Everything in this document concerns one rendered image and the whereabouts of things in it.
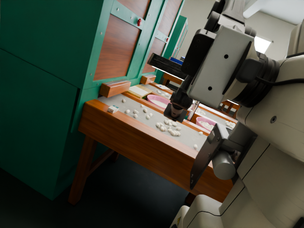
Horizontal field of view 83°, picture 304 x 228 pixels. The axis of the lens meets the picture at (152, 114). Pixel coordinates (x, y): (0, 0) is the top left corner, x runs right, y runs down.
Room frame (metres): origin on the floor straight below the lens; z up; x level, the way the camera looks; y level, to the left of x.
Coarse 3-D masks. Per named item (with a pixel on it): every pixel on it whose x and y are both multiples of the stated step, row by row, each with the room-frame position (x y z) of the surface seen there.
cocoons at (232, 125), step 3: (156, 90) 1.74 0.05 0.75; (159, 93) 1.70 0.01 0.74; (165, 93) 1.74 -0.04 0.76; (168, 96) 1.71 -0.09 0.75; (198, 108) 1.70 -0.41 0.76; (195, 111) 1.56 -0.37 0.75; (198, 111) 1.60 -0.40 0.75; (201, 111) 1.65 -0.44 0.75; (201, 114) 1.56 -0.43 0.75; (204, 114) 1.59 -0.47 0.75; (228, 123) 1.61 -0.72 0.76; (231, 123) 1.64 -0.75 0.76; (234, 123) 1.70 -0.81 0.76; (231, 126) 1.56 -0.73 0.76; (234, 126) 1.60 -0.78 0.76
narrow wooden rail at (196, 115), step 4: (152, 92) 1.54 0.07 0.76; (160, 96) 1.52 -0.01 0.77; (188, 112) 1.47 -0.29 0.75; (196, 112) 1.50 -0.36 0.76; (196, 116) 1.45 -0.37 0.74; (200, 116) 1.45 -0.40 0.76; (204, 116) 1.48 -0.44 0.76; (192, 120) 1.45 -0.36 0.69; (212, 120) 1.46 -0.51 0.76; (212, 124) 1.43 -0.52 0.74
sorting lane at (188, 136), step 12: (120, 96) 1.17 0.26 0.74; (120, 108) 0.98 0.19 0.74; (132, 108) 1.05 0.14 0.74; (144, 108) 1.14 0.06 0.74; (144, 120) 0.95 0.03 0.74; (156, 120) 1.02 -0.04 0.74; (168, 132) 0.93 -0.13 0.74; (180, 132) 1.00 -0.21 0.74; (192, 132) 1.08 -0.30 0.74; (192, 144) 0.90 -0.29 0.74
